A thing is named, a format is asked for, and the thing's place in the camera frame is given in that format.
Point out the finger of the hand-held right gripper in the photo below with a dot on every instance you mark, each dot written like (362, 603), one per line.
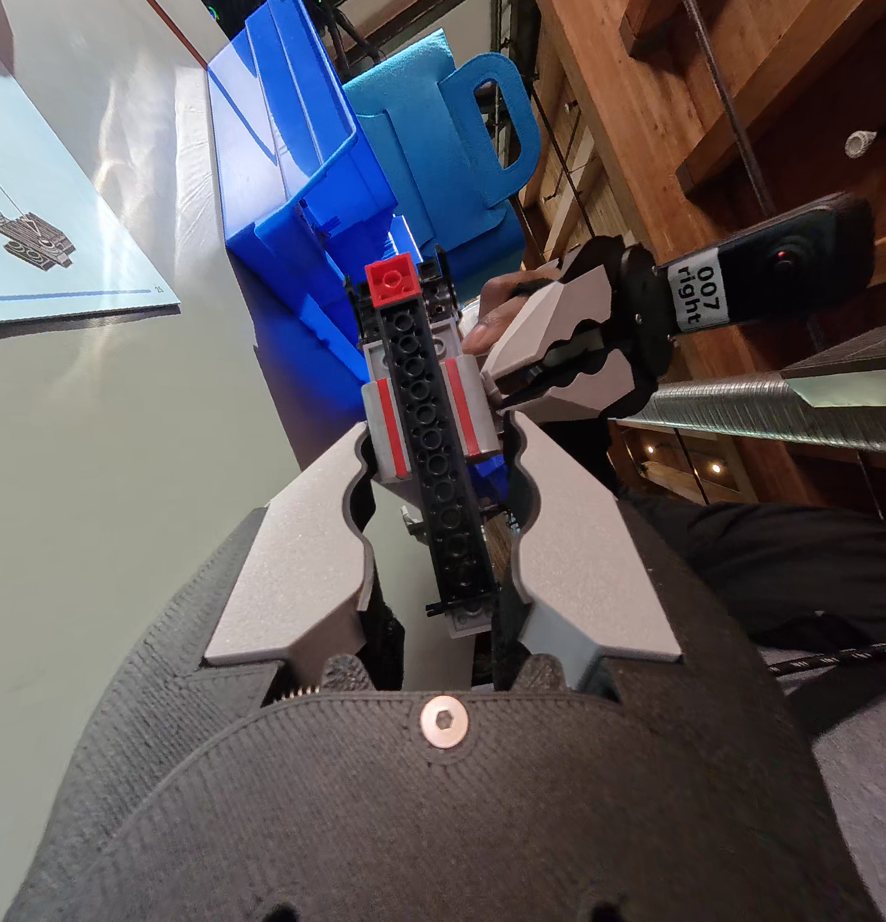
(587, 392)
(551, 324)

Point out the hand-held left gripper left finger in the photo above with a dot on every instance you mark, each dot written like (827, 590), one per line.
(292, 569)

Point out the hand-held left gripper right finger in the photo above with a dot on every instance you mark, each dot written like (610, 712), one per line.
(594, 576)

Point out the toy brick vehicle model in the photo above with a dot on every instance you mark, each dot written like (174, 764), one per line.
(432, 432)

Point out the person's right forearm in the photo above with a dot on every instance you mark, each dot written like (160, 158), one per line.
(774, 562)

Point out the white desk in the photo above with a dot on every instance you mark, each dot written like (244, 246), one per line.
(126, 468)

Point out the person's right hand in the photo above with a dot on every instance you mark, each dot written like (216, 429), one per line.
(486, 335)

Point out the white plastic cap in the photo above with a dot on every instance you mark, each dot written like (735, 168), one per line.
(860, 144)

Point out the black threaded rod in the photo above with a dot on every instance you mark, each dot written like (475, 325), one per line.
(731, 108)

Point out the light blue foam case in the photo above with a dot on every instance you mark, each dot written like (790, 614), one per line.
(443, 158)

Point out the blue plastic bin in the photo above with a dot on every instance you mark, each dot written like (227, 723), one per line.
(292, 180)

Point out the light blue instruction booklet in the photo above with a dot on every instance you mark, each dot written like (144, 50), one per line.
(47, 180)

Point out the wooden shelf frame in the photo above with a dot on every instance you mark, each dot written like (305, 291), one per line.
(666, 108)

